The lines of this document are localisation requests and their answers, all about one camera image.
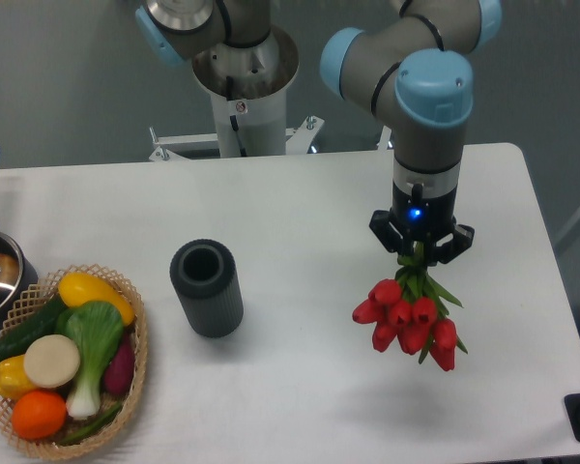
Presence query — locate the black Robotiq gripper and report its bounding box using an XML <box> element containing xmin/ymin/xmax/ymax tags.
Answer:
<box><xmin>369</xmin><ymin>163</ymin><xmax>475</xmax><ymax>267</ymax></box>

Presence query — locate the red tulip bouquet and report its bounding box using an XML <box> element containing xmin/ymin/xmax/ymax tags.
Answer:
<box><xmin>352</xmin><ymin>243</ymin><xmax>468</xmax><ymax>372</ymax></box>

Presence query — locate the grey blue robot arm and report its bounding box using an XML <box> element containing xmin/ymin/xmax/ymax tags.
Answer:
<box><xmin>135</xmin><ymin>1</ymin><xmax>502</xmax><ymax>267</ymax></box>

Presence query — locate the dark grey ribbed vase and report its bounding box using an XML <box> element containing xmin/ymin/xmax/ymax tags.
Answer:
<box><xmin>169</xmin><ymin>239</ymin><xmax>244</xmax><ymax>338</ymax></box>

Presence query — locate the purple sweet potato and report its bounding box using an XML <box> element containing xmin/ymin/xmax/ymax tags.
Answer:
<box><xmin>102</xmin><ymin>333</ymin><xmax>135</xmax><ymax>395</ymax></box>

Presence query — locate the green bok choy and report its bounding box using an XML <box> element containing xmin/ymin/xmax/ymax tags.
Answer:
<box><xmin>57</xmin><ymin>301</ymin><xmax>124</xmax><ymax>421</ymax></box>

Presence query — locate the yellow squash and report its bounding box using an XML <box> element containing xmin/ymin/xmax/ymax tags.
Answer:
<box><xmin>58</xmin><ymin>272</ymin><xmax>135</xmax><ymax>327</ymax></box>

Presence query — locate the woven wicker basket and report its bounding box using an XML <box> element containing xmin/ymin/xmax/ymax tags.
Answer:
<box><xmin>0</xmin><ymin>264</ymin><xmax>148</xmax><ymax>461</ymax></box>

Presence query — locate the green chili pepper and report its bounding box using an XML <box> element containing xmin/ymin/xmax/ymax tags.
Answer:
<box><xmin>57</xmin><ymin>402</ymin><xmax>123</xmax><ymax>447</ymax></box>

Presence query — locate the dark green cucumber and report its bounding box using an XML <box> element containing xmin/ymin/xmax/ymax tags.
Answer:
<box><xmin>0</xmin><ymin>295</ymin><xmax>67</xmax><ymax>362</ymax></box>

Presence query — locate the beige round disc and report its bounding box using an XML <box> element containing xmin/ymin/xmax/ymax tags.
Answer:
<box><xmin>23</xmin><ymin>334</ymin><xmax>80</xmax><ymax>389</ymax></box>

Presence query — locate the orange fruit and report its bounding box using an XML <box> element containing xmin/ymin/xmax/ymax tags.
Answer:
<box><xmin>11</xmin><ymin>390</ymin><xmax>67</xmax><ymax>440</ymax></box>

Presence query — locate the yellow bell pepper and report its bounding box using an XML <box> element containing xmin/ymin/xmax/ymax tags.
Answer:
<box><xmin>0</xmin><ymin>355</ymin><xmax>38</xmax><ymax>400</ymax></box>

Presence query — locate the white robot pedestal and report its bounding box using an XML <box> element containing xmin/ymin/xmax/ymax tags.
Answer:
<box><xmin>149</xmin><ymin>26</ymin><xmax>325</xmax><ymax>161</ymax></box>

